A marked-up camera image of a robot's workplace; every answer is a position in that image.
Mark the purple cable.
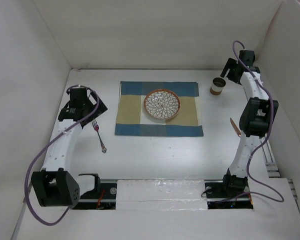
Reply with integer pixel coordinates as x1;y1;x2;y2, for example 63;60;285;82
24;84;100;226
216;39;284;204

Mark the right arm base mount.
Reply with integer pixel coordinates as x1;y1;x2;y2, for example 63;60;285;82
201;180;253;210

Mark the blue beige white cloth napkin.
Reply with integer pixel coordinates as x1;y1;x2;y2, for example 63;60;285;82
115;81;203;137

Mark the silver fork with pink neck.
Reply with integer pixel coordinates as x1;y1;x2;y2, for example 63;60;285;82
92;120;107;154

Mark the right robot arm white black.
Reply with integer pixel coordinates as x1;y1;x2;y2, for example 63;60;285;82
221;49;278;197

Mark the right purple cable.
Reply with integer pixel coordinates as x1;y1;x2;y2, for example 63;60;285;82
216;39;284;204

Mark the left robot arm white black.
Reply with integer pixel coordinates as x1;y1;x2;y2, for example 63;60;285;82
31;85;107;207

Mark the metal cup with brown base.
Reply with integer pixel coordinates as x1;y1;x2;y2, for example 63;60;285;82
209;77;226;96

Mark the white foam block front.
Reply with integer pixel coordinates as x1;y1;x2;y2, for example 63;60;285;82
116;179;207;211

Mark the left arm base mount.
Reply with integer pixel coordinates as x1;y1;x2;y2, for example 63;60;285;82
73;179;117;210

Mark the aluminium rail right side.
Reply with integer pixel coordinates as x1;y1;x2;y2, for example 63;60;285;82
238;64;280;178

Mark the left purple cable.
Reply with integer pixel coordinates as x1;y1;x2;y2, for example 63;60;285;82
24;84;100;226

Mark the orange floral patterned plate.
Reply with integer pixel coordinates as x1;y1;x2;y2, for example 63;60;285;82
144;89;181;120

